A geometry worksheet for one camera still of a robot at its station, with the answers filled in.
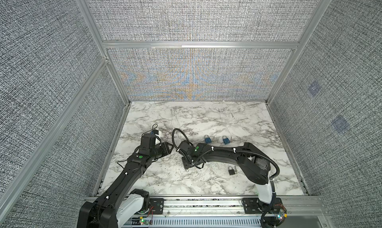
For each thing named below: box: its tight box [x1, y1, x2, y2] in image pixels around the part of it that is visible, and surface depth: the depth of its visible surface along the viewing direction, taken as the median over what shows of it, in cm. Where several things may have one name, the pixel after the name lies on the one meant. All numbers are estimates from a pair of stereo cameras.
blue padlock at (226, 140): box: [222, 134, 231, 145], surface depth 99 cm
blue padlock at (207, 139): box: [203, 134, 212, 144], surface depth 99 cm
